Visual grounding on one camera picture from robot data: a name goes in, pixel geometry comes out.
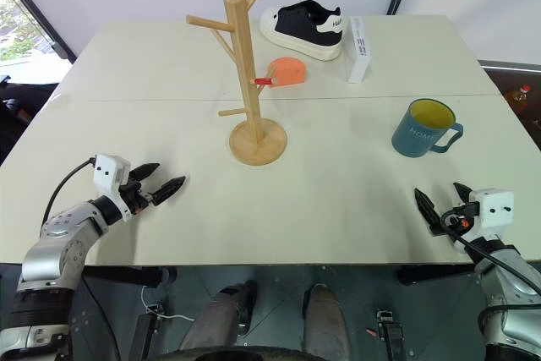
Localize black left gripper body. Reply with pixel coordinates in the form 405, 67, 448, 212
119, 180, 156, 216

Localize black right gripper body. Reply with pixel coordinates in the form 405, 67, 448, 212
439, 202, 481, 244

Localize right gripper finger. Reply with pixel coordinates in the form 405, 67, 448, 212
413, 187, 445, 236
452, 182, 475, 206

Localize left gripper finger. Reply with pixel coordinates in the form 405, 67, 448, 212
151, 174, 188, 206
128, 161, 161, 183

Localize wooden mug tree stand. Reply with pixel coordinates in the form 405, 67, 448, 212
185, 0, 288, 167

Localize blue mug yellow inside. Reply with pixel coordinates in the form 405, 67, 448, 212
391, 98, 465, 158

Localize bottle with red cap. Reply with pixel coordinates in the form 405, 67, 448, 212
502, 84, 534, 118

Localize dark brown side table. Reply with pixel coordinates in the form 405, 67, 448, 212
479, 59, 541, 159

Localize black floor clamp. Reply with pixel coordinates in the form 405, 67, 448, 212
128, 301, 165, 361
374, 309, 403, 354

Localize dark grey rounded shape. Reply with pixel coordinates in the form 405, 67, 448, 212
302, 282, 352, 361
180, 279, 259, 358

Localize dark bulky object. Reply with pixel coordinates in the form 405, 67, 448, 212
0, 75, 56, 166

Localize white cardboard box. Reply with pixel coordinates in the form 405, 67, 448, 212
347, 15, 374, 85

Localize orange rounded block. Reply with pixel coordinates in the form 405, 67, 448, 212
265, 57, 309, 89

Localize black curved rim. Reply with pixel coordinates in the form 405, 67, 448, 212
158, 347, 308, 361

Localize black and white sneaker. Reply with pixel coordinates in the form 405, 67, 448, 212
259, 0, 344, 62

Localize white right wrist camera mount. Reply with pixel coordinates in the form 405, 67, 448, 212
467, 187, 516, 244

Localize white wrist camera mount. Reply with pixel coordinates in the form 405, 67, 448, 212
92, 153, 133, 223
467, 187, 516, 244

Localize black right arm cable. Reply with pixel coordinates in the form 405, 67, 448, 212
439, 208, 541, 336

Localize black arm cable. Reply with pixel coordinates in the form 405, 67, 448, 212
439, 208, 541, 336
41, 157, 97, 229

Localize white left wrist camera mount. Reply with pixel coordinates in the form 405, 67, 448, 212
92, 153, 133, 223

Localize black table support bracket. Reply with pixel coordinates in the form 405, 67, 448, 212
83, 265, 171, 291
394, 265, 478, 287

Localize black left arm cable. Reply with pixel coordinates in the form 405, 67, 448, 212
41, 157, 97, 229

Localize thin white floor cable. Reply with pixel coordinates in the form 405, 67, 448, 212
140, 284, 196, 323

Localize black window frame bar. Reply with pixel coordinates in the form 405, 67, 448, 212
0, 0, 78, 63

